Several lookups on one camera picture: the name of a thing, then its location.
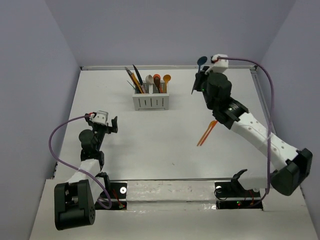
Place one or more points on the brown wooden spoon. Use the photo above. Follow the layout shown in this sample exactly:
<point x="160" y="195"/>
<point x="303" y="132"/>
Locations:
<point x="157" y="83"/>

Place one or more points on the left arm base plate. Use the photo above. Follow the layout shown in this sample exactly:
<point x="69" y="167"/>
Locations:
<point x="118" y="195"/>

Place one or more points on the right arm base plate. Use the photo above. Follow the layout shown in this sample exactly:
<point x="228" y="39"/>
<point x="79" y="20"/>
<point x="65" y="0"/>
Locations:
<point x="228" y="198"/>

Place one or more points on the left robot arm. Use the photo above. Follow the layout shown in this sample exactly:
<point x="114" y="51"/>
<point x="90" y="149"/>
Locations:
<point x="75" y="199"/>

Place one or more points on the yellow orange plastic spoon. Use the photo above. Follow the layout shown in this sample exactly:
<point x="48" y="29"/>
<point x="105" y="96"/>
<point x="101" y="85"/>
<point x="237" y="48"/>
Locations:
<point x="166" y="79"/>

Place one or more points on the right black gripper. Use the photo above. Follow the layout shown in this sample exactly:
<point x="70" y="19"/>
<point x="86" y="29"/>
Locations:
<point x="198" y="86"/>

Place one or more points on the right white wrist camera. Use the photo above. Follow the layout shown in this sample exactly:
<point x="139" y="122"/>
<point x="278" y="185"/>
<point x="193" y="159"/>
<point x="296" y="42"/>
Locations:
<point x="220" y="63"/>

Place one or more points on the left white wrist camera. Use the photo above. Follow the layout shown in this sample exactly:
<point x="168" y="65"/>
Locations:
<point x="100" y="117"/>

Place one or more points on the orange handled knife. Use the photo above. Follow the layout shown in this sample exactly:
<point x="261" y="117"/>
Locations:
<point x="136" y="82"/>

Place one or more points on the teal handled steel knife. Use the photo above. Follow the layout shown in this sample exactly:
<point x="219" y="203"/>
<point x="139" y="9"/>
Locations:
<point x="129" y="73"/>

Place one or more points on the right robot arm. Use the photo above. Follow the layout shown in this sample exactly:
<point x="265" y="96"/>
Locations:
<point x="292" y="166"/>

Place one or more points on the dark blue plastic spoon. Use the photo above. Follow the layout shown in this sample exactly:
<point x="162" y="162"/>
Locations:
<point x="200" y="62"/>

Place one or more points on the aluminium table edge rail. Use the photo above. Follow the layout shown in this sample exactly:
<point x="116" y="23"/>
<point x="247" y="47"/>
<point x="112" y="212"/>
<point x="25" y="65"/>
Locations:
<point x="157" y="67"/>

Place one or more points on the white two-compartment utensil caddy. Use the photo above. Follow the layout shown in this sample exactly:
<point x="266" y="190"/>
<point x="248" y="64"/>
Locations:
<point x="151" y="99"/>

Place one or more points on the orange plastic fork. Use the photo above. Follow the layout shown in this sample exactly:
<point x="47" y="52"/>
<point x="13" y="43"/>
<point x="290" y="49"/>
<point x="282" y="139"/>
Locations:
<point x="206" y="133"/>

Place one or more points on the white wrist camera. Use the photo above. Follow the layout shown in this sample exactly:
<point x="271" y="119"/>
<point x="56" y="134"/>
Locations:
<point x="100" y="117"/>
<point x="220" y="63"/>

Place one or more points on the black handled steel knife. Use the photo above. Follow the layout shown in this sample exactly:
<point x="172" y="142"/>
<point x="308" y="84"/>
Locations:
<point x="138" y="75"/>

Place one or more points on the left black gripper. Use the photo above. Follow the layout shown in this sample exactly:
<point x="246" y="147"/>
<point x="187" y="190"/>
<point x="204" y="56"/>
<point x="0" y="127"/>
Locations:
<point x="108" y="129"/>

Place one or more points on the teal blue plastic knife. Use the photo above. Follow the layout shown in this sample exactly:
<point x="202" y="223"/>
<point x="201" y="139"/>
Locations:
<point x="134" y="87"/>

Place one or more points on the orange red plastic spoon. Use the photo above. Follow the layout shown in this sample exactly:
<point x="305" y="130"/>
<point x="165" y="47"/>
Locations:
<point x="157" y="75"/>

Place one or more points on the beige plastic spoon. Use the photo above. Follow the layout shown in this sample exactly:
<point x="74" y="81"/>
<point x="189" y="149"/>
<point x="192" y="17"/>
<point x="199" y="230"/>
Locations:
<point x="149" y="79"/>

